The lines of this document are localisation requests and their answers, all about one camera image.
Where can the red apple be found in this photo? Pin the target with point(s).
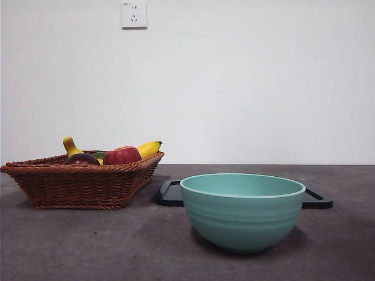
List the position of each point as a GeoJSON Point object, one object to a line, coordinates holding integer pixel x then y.
{"type": "Point", "coordinates": [121, 155]}

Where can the yellow banana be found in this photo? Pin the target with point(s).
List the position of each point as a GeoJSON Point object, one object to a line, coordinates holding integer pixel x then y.
{"type": "Point", "coordinates": [71, 147]}

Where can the dark red plum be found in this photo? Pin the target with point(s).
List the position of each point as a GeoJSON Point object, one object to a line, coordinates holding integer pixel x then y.
{"type": "Point", "coordinates": [82, 159]}

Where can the black rectangular tray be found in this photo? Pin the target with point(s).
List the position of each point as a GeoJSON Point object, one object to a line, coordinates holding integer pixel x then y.
{"type": "Point", "coordinates": [168, 199]}

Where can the green avocado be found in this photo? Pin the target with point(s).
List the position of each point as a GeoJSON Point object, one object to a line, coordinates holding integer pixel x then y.
{"type": "Point", "coordinates": [99, 154]}

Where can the white wall socket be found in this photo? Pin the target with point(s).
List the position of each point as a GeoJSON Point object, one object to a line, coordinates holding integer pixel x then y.
{"type": "Point", "coordinates": [134, 14]}

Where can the brown wicker basket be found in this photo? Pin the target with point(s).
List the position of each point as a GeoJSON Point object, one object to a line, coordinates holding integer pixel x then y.
{"type": "Point", "coordinates": [73, 187]}

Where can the teal ribbed bowl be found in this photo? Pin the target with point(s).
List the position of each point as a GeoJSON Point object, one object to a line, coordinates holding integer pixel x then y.
{"type": "Point", "coordinates": [240, 222]}

